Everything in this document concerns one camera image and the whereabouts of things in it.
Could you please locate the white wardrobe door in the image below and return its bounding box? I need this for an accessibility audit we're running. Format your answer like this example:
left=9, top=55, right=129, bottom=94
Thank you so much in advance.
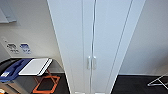
left=46, top=0, right=96, bottom=94
left=89, top=0, right=134, bottom=94

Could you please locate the silver door handle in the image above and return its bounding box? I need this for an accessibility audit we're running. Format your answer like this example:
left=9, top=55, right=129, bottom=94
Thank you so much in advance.
left=92, top=55, right=97, bottom=71
left=87, top=55, right=92, bottom=71

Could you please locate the white board with black edge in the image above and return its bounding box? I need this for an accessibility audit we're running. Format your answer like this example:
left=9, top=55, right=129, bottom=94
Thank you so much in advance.
left=18, top=58, right=53, bottom=77

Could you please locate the white wardrobe carcass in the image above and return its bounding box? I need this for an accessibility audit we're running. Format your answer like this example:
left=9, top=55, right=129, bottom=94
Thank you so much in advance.
left=46, top=0, right=147, bottom=94

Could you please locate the blue cloth bundle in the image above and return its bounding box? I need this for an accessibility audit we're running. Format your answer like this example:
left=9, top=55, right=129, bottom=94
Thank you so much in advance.
left=0, top=58, right=33, bottom=84

